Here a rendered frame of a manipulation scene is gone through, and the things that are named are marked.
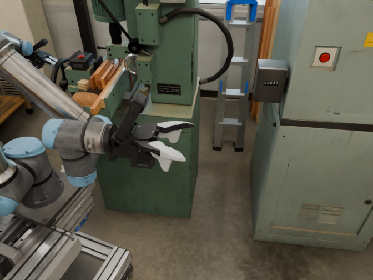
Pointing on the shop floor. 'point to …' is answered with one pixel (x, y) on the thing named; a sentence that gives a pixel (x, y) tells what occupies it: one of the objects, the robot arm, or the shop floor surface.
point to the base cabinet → (153, 179)
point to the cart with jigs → (8, 106)
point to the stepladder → (250, 25)
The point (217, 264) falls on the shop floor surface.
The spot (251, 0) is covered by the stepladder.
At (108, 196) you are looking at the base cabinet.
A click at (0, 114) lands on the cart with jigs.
